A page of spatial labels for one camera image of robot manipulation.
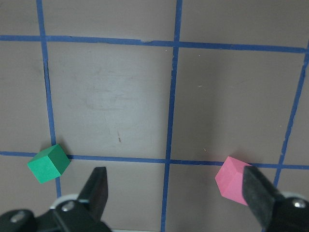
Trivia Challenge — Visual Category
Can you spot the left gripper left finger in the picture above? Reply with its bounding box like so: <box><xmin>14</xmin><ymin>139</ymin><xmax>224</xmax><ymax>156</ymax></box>
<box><xmin>77</xmin><ymin>167</ymin><xmax>108</xmax><ymax>221</ymax></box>

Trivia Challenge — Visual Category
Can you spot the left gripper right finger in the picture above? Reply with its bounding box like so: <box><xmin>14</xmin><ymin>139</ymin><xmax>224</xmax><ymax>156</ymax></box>
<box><xmin>242</xmin><ymin>166</ymin><xmax>285</xmax><ymax>227</ymax></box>

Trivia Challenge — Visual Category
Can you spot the green cube near left arm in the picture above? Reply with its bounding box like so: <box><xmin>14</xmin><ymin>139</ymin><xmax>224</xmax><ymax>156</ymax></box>
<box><xmin>27</xmin><ymin>144</ymin><xmax>70</xmax><ymax>184</ymax></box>

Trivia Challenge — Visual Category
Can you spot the pink cube near centre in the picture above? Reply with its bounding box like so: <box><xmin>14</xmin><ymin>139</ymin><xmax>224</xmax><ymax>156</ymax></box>
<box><xmin>215</xmin><ymin>156</ymin><xmax>249</xmax><ymax>205</ymax></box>

